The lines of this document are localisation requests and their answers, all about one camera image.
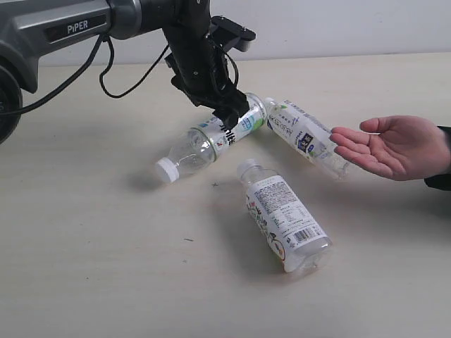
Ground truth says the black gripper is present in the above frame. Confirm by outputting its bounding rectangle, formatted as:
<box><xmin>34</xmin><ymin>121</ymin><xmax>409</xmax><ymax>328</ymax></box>
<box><xmin>163</xmin><ymin>20</ymin><xmax>247</xmax><ymax>130</ymax></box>

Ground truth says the green lime label bottle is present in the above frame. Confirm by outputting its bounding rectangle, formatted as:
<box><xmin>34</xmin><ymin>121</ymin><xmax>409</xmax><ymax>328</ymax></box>
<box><xmin>155</xmin><ymin>93</ymin><xmax>267</xmax><ymax>183</ymax></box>

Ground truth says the blue white label bottle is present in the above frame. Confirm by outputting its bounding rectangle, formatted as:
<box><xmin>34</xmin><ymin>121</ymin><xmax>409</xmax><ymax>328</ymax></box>
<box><xmin>264</xmin><ymin>98</ymin><xmax>351</xmax><ymax>180</ymax></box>

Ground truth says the barcode white label bottle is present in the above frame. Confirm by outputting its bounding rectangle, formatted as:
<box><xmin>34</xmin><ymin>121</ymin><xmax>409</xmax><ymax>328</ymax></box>
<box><xmin>237</xmin><ymin>159</ymin><xmax>332</xmax><ymax>274</ymax></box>

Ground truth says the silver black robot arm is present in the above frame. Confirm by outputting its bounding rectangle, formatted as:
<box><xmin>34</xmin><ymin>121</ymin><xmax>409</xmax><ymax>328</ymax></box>
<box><xmin>1</xmin><ymin>0</ymin><xmax>256</xmax><ymax>140</ymax></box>

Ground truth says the person's open hand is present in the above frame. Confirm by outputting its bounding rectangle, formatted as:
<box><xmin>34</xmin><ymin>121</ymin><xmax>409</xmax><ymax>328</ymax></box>
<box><xmin>330</xmin><ymin>115</ymin><xmax>450</xmax><ymax>181</ymax></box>

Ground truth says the dark jacket sleeve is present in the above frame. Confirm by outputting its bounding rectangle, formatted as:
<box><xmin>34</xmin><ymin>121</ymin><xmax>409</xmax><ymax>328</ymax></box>
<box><xmin>424</xmin><ymin>126</ymin><xmax>451</xmax><ymax>192</ymax></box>

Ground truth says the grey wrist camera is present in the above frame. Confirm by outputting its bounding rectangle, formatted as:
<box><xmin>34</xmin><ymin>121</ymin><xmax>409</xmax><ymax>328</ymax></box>
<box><xmin>209</xmin><ymin>15</ymin><xmax>256</xmax><ymax>52</ymax></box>

